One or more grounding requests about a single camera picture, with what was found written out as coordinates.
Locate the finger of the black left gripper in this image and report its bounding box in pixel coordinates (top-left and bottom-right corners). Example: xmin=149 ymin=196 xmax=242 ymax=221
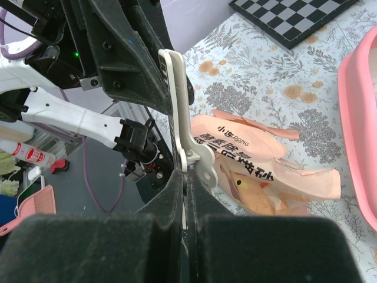
xmin=88 ymin=1 xmax=173 ymax=115
xmin=135 ymin=0 xmax=197 ymax=107

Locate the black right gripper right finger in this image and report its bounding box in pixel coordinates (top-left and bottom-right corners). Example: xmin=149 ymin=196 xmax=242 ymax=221
xmin=187 ymin=169 xmax=362 ymax=282

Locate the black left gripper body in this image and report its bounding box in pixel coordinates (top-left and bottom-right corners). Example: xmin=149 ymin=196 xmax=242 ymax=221
xmin=29 ymin=1 xmax=101 ymax=90

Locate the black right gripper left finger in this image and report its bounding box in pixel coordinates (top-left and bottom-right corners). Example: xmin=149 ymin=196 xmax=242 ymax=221
xmin=1 ymin=170 xmax=183 ymax=282

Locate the orange cat litter bag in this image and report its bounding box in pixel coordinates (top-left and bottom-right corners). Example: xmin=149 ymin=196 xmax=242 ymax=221
xmin=191 ymin=110 xmax=341 ymax=216

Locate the brown bag sealing clip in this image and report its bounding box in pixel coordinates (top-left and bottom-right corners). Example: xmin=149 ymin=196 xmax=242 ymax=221
xmin=158 ymin=49 xmax=218 ymax=189

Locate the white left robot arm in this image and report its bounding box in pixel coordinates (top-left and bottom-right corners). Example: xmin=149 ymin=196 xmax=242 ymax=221
xmin=1 ymin=1 xmax=194 ymax=163

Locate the pink litter scoop shovel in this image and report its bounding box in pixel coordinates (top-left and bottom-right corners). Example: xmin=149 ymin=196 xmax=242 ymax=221
xmin=1 ymin=185 xmax=57 ymax=236

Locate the pink cat litter box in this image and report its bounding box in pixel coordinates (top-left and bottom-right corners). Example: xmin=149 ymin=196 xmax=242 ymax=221
xmin=338 ymin=28 xmax=376 ymax=229

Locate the red white bottle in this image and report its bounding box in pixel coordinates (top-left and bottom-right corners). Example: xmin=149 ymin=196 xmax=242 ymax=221
xmin=1 ymin=139 xmax=56 ymax=167

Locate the red black sponge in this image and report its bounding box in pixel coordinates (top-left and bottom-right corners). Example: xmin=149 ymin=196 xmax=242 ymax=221
xmin=50 ymin=159 xmax=70 ymax=175

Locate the black white chessboard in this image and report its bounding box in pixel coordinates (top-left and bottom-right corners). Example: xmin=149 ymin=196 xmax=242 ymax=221
xmin=229 ymin=0 xmax=357 ymax=50

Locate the blue plastic bin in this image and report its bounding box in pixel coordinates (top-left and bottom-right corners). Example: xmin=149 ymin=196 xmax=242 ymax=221
xmin=0 ymin=195 xmax=17 ymax=226

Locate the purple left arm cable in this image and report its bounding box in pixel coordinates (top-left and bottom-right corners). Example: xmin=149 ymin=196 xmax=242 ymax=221
xmin=0 ymin=5 xmax=127 ymax=213

